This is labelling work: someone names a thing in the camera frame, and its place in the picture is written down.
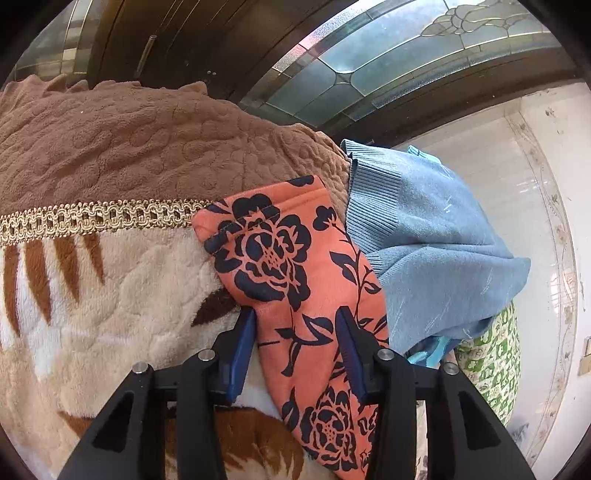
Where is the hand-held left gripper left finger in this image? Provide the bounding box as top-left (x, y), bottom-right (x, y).
top-left (58, 307), bottom-right (257, 480)

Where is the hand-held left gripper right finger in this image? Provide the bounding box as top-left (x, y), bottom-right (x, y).
top-left (335, 305), bottom-right (536, 480)

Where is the orange floral garment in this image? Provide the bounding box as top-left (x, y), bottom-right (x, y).
top-left (191, 174), bottom-right (391, 478)

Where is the teal striped cloth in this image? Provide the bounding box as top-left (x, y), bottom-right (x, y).
top-left (406, 335), bottom-right (458, 370)

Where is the cream leaf-print fleece blanket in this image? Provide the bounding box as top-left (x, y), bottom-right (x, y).
top-left (0, 224), bottom-right (333, 480)

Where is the blue knit sweater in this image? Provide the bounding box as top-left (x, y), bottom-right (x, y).
top-left (341, 138), bottom-right (532, 356)

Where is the green patterned pillow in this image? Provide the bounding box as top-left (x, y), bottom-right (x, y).
top-left (455, 300), bottom-right (522, 428)

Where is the brown plush cover gold trim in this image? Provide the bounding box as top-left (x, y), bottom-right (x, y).
top-left (0, 74), bottom-right (352, 247)

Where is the leaded glass panel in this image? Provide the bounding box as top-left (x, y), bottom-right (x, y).
top-left (240, 0), bottom-right (561, 127)

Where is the dark wooden door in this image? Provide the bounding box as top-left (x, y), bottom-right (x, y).
top-left (88, 0), bottom-right (361, 116)

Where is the metal door handle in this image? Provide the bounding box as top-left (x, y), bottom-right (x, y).
top-left (134, 34), bottom-right (158, 79)

